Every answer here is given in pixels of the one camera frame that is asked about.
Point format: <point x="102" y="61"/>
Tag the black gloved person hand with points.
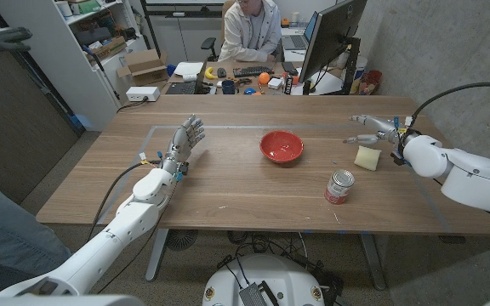
<point x="7" y="38"/>

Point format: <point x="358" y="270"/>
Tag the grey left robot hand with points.
<point x="182" y="142"/>

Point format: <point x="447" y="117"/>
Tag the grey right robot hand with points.
<point x="385" y="129"/>

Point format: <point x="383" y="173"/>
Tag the pale yellow sponge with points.
<point x="367" y="158"/>

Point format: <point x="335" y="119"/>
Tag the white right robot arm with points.
<point x="470" y="178"/>

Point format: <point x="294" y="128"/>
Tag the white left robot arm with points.
<point x="134" y="217"/>

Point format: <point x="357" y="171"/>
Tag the red and white soup can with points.
<point x="338" y="189"/>

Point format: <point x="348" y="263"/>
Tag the red bowl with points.
<point x="281" y="146"/>

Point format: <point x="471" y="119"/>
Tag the red basket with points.
<point x="372" y="81"/>

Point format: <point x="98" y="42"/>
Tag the white power box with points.
<point x="143" y="94"/>

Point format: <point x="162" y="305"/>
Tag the dark blue mug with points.
<point x="229" y="87"/>

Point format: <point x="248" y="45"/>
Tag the yellow banana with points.
<point x="209" y="74"/>

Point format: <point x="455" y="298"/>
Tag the white shelf unit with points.
<point x="66" y="81"/>

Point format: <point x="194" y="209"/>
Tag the black monitor stand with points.
<point x="351" y="64"/>

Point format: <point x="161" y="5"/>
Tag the open cardboard box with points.
<point x="145" y="68"/>

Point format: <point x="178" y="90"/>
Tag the round black floor fan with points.
<point x="182" y="239"/>

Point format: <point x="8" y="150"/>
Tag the black keyboard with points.
<point x="252" y="71"/>

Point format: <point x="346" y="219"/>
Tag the orange ball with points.
<point x="264" y="78"/>

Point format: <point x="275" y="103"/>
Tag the brown cardboard shelf box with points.
<point x="111" y="47"/>

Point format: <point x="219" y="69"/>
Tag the black computer monitor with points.
<point x="332" y="34"/>

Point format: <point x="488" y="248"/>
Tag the small white box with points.
<point x="275" y="83"/>

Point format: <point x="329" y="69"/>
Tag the grey table leg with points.
<point x="156" y="255"/>
<point x="373" y="263"/>

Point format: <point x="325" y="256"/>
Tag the open silver laptop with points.
<point x="298" y="41"/>

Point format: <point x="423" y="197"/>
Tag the seated person in white jacket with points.
<point x="249" y="34"/>

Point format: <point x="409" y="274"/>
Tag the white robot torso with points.
<point x="279" y="276"/>

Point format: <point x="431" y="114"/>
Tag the standing person in jeans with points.
<point x="7" y="229"/>

